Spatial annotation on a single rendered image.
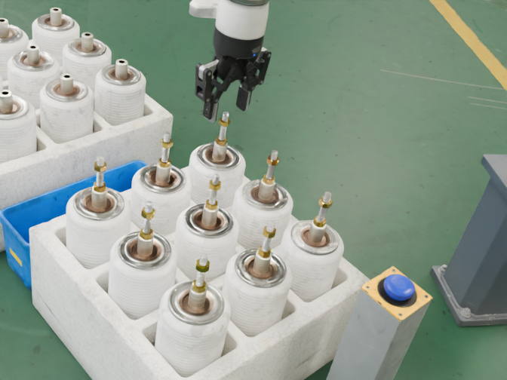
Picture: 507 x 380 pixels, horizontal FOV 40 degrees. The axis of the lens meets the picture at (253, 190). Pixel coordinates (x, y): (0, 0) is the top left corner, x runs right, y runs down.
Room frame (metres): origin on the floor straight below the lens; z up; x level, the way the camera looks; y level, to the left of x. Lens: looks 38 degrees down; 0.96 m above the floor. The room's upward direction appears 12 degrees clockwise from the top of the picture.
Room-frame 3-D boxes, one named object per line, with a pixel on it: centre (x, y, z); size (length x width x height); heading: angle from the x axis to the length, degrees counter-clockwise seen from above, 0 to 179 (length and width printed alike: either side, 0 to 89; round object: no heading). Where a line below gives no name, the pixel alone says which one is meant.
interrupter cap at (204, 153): (0.97, 0.07, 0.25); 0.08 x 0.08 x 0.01
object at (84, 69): (1.24, 0.39, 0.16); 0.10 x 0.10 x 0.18
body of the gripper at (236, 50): (0.97, 0.07, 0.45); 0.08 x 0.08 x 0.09
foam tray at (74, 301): (0.80, 0.06, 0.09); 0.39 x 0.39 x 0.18; 50
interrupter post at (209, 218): (0.80, 0.06, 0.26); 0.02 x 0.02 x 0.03
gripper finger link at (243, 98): (0.99, 0.05, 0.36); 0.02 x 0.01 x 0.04; 50
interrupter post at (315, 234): (0.81, -0.11, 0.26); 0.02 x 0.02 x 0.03
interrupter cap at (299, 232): (0.81, -0.11, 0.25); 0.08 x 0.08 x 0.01
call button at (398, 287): (0.67, -0.21, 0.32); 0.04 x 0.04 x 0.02
